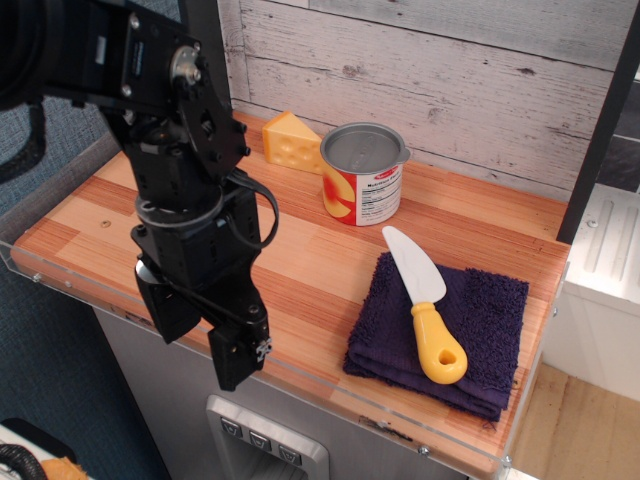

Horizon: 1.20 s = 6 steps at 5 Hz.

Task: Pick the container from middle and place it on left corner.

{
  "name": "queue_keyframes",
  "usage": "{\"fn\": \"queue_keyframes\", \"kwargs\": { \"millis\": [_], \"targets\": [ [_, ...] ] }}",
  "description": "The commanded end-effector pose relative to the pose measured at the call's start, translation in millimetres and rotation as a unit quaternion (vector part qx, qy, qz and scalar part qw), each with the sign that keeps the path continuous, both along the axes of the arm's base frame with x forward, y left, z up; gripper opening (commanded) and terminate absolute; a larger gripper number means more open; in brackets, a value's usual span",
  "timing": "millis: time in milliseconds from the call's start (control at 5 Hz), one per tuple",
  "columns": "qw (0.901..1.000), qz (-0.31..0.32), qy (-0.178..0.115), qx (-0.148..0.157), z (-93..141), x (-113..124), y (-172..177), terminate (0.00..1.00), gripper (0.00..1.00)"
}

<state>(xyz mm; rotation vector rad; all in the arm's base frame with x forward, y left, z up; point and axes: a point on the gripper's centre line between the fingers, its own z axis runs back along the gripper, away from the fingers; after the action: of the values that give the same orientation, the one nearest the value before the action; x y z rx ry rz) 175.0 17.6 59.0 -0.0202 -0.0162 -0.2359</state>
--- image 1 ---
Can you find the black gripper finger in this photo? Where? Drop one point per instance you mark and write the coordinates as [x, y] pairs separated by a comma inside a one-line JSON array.
[[238, 351], [172, 315]]

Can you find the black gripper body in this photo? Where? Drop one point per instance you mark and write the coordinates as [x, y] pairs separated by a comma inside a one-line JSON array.
[[206, 252]]

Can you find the toy food can grey lid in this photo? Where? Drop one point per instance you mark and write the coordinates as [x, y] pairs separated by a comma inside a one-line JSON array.
[[362, 176]]

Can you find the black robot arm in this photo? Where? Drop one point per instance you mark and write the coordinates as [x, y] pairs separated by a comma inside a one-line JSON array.
[[150, 80]]

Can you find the yellow toy cheese wedge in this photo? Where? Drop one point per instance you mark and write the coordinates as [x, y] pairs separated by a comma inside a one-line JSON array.
[[290, 143]]

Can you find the silver dispenser button panel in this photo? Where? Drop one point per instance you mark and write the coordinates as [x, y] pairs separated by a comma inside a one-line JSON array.
[[251, 446]]

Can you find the folded purple towel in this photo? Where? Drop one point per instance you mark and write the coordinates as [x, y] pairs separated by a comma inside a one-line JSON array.
[[482, 316]]

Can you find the white toy appliance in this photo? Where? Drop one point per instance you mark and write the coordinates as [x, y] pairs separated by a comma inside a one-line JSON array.
[[593, 333]]

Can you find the toy knife yellow handle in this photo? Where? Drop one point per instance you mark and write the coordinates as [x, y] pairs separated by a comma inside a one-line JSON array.
[[425, 305]]

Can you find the dark vertical post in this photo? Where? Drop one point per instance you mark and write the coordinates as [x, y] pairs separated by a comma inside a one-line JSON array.
[[606, 124]]

